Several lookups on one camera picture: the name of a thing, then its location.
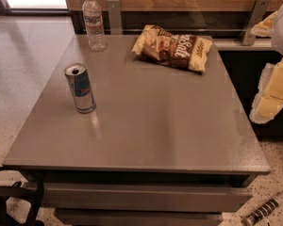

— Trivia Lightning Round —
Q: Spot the black chair frame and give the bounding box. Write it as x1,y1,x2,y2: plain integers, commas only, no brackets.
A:
0,173,45,226

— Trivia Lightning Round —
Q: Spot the clear plastic water bottle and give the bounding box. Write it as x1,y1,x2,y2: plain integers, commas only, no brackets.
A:
82,0,107,52

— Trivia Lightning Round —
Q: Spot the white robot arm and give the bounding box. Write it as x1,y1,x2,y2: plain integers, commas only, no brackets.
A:
249,4,283,124

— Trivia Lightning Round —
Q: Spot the metal wall bracket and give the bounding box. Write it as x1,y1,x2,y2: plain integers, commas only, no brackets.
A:
107,0,123,35
240,0,271,46

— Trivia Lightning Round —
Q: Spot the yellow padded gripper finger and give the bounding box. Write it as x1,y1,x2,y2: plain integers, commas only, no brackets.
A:
249,58,283,124
251,11,277,38

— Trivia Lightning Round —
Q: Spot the silver blue energy drink can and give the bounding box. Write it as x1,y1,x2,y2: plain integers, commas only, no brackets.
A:
64,63,95,113

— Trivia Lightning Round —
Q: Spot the brown yellow chip bag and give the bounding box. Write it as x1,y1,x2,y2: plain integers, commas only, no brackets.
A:
132,24,212,73

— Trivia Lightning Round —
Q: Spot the striped tube on floor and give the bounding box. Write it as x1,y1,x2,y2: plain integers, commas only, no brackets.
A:
241,191,283,226

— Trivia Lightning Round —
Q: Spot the grey metal table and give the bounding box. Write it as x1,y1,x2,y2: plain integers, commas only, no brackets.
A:
4,36,270,226

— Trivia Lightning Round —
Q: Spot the right metal wall bracket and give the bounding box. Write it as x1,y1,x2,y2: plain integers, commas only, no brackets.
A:
240,0,271,46

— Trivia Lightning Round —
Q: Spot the left metal wall bracket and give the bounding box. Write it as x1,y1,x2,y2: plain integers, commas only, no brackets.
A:
107,0,123,35

